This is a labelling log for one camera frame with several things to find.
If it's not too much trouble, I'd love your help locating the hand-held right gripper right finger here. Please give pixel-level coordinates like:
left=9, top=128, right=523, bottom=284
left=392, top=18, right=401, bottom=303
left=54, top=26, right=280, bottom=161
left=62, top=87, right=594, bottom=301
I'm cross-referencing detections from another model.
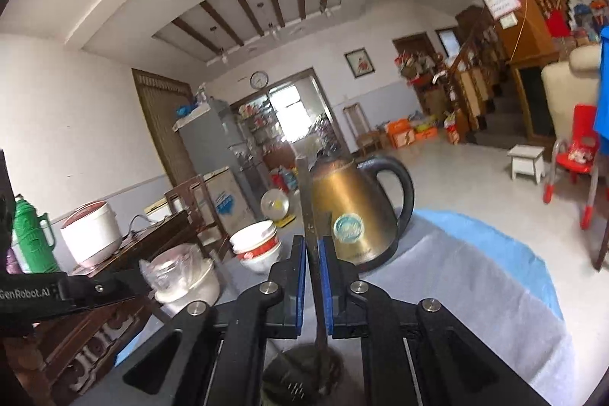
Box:
left=319, top=237, right=555, bottom=406

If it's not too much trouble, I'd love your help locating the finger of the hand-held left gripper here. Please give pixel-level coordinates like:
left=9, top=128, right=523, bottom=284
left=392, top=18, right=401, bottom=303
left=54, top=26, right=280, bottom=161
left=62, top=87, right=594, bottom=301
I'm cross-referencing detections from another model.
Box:
left=64, top=269, right=152, bottom=309

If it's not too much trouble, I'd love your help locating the light blue table cloth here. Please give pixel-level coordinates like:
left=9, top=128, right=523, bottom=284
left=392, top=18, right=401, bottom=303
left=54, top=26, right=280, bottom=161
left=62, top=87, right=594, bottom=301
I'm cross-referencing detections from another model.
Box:
left=414, top=209, right=564, bottom=321

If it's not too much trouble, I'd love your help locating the orange cardboard box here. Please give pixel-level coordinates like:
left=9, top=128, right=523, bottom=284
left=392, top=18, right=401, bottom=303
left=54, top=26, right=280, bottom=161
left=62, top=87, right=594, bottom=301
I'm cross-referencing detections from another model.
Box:
left=385, top=121, right=415, bottom=148

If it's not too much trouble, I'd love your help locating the green thermos flask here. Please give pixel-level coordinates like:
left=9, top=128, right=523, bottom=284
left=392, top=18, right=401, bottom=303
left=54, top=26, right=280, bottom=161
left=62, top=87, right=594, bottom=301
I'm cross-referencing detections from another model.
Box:
left=12, top=194, right=60, bottom=274

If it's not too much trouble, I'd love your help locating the dark wooden stool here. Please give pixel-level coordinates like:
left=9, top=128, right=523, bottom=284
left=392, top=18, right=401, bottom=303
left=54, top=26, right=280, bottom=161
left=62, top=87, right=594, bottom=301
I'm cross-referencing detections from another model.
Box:
left=592, top=216, right=609, bottom=271

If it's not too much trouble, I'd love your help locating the small white stool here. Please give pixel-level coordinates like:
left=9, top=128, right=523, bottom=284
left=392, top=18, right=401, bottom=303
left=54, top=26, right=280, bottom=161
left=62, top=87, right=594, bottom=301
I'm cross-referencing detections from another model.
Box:
left=507, top=144, right=545, bottom=184

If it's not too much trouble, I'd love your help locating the dark wooden chair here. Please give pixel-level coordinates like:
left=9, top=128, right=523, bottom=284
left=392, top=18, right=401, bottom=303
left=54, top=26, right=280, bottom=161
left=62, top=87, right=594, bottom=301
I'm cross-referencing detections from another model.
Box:
left=164, top=175, right=215, bottom=217

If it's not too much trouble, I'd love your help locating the grey refrigerator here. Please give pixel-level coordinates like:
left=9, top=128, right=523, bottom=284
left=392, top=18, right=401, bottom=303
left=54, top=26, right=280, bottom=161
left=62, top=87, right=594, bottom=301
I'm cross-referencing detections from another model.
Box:
left=172, top=99, right=267, bottom=221

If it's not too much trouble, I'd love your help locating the cream sofa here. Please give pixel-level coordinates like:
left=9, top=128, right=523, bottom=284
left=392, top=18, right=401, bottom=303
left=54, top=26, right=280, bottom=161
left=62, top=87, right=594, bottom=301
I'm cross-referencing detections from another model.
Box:
left=541, top=46, right=603, bottom=140

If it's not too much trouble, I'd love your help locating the dark carved wooden sideboard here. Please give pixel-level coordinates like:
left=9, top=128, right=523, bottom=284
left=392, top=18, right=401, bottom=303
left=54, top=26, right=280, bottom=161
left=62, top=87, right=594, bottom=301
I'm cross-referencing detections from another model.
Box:
left=0, top=210, right=224, bottom=406

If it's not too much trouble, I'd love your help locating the white rice cooker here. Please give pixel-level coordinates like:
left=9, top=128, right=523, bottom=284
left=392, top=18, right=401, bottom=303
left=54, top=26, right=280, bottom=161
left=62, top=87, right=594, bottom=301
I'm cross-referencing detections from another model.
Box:
left=60, top=201, right=123, bottom=266

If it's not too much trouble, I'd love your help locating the red plastic child chair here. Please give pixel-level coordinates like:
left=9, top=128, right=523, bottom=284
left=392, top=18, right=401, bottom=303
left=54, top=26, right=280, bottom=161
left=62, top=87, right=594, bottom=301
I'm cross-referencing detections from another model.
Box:
left=544, top=104, right=603, bottom=230

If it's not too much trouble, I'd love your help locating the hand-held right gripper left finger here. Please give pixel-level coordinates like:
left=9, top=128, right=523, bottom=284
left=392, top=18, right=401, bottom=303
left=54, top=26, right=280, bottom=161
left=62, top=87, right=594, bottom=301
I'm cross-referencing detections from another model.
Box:
left=67, top=236, right=308, bottom=406

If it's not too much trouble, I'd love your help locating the wooden stair railing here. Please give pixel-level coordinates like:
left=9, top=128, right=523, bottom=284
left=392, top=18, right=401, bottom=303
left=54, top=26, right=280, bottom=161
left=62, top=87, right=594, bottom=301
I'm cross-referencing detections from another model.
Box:
left=445, top=6, right=505, bottom=135

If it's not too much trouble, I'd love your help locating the framed flower picture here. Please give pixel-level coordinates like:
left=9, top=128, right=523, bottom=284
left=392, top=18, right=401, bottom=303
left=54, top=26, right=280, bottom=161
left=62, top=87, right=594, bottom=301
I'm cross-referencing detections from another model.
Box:
left=344, top=48, right=374, bottom=78

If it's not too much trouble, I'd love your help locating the blue jacket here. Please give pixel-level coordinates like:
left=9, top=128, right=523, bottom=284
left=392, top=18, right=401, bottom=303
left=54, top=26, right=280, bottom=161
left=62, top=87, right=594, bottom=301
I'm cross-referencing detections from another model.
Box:
left=593, top=25, right=609, bottom=145

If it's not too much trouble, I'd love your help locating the dark wooden chopstick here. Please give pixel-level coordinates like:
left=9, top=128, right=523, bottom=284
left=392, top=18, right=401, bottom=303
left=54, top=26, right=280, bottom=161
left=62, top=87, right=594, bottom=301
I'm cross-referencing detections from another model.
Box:
left=295, top=154, right=332, bottom=392

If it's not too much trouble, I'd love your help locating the grey table cloth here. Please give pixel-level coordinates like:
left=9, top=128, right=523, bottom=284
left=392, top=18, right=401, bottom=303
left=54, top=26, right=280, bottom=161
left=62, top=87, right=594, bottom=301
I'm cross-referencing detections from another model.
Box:
left=114, top=216, right=576, bottom=406

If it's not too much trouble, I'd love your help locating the white chest freezer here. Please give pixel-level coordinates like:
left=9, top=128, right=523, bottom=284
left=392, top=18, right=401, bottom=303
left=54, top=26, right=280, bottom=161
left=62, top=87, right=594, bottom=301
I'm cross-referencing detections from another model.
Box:
left=197, top=167, right=255, bottom=231

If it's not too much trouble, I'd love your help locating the brown wooden chair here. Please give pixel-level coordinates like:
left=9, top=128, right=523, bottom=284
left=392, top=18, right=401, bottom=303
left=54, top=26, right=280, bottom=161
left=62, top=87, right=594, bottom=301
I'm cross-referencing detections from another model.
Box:
left=343, top=103, right=381, bottom=154

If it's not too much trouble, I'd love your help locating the brown door curtain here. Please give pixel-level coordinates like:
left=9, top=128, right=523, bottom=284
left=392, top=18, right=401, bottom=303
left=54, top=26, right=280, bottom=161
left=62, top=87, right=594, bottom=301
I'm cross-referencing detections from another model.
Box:
left=132, top=68, right=201, bottom=193

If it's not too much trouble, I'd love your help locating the grey metal chopstick holder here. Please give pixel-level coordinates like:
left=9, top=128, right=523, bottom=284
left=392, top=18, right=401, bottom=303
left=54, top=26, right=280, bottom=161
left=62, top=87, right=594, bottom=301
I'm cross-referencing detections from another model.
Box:
left=261, top=342, right=346, bottom=406

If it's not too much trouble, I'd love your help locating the golden electric kettle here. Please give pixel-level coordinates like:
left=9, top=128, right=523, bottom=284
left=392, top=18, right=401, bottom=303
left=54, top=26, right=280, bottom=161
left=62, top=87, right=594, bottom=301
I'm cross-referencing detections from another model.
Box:
left=304, top=154, right=415, bottom=272

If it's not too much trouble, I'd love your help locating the small round heater fan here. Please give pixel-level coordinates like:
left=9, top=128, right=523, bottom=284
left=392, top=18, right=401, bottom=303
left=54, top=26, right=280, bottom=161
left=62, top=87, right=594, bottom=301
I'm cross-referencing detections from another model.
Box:
left=261, top=189, right=291, bottom=226

